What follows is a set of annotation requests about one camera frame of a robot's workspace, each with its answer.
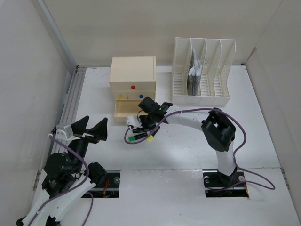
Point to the cream wooden drawer cabinet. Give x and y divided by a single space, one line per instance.
133 69

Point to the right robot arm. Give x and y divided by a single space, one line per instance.
219 131

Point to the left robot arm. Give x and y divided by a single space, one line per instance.
68 176

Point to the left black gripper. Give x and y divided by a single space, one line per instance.
99 131

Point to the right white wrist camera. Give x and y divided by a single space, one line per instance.
132 121

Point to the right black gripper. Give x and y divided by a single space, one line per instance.
145 128

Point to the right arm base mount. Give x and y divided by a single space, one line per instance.
218 185

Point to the drawer with blue knob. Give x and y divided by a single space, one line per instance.
140 95

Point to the aluminium frame rail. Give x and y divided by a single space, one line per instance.
74 80

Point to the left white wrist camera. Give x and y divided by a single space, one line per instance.
63 132

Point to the drawer with yellow knob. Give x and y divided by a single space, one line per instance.
120 95

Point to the purple cap black marker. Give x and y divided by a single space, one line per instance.
137 130

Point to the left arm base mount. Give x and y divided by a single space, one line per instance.
109 188

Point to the grey black booklet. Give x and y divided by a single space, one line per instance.
194 74

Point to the white plastic file organizer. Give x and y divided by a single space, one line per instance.
216 56

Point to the green cap black marker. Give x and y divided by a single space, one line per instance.
137 137

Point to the cream top drawer red knob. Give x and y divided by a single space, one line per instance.
133 86

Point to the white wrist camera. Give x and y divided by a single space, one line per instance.
63 132
132 121

